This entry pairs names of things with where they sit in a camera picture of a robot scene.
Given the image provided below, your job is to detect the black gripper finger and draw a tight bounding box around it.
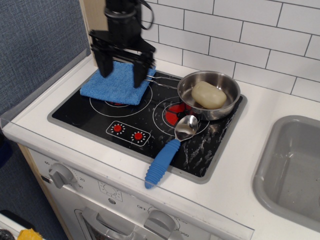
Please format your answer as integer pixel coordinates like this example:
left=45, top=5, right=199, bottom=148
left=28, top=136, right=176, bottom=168
left=94, top=50, right=113, bottom=78
left=133, top=61, right=148, bottom=88

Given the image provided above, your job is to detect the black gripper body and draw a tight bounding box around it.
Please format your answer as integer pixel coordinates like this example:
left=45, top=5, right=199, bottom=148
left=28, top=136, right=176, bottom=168
left=89, top=11, right=156, bottom=66

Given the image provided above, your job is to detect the blue towel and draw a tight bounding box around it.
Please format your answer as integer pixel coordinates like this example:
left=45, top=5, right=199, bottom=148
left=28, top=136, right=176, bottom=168
left=80, top=61, right=156, bottom=106

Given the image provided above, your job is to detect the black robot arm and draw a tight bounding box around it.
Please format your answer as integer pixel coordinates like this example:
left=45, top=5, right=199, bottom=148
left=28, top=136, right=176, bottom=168
left=89, top=0, right=156, bottom=88

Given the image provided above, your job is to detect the left red stove knob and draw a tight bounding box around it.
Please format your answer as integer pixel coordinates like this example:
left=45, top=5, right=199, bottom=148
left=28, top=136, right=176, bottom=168
left=112, top=124, right=123, bottom=133

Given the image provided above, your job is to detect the red stove knob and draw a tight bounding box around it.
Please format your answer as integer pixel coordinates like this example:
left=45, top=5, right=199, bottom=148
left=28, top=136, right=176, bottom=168
left=133, top=132, right=144, bottom=141
left=112, top=124, right=123, bottom=133

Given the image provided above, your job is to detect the black toy stovetop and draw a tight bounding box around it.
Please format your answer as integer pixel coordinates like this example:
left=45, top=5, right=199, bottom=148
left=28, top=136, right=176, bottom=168
left=48, top=71, right=247, bottom=184

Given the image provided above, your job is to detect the right red stove knob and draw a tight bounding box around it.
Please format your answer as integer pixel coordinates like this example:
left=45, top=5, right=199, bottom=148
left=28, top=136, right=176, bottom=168
left=133, top=132, right=144, bottom=141

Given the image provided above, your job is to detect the pale soap bar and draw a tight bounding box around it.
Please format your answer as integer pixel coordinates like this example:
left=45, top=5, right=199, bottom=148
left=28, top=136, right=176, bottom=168
left=191, top=81, right=227, bottom=110

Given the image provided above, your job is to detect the left grey oven knob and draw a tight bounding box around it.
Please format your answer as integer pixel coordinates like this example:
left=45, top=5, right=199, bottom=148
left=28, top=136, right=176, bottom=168
left=48, top=163, right=74, bottom=189

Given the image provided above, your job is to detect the grey oven knob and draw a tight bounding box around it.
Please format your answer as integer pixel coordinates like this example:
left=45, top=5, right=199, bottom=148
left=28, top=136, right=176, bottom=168
left=48, top=163, right=74, bottom=189
left=143, top=210, right=176, bottom=240

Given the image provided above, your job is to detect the right grey oven knob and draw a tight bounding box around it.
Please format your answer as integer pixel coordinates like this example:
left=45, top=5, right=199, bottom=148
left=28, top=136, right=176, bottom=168
left=143, top=210, right=176, bottom=240

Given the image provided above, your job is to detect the grey sink basin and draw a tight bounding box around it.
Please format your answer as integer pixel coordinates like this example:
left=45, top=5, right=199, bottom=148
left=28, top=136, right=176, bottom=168
left=253, top=115, right=320, bottom=232

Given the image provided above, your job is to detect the yellow object at corner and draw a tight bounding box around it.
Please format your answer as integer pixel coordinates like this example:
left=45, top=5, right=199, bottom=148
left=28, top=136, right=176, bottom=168
left=17, top=228, right=43, bottom=240

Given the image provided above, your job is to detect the wooden side post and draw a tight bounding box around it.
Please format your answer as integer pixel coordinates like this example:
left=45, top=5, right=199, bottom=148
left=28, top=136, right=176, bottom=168
left=78, top=0, right=119, bottom=68

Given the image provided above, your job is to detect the spoon with blue handle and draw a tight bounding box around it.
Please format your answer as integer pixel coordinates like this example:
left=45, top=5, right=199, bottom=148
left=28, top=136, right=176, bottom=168
left=144, top=115, right=198, bottom=189

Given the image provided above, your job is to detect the steel pan with handle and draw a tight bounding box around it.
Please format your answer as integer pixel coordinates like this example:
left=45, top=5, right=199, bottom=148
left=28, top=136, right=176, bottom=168
left=146, top=70, right=241, bottom=121

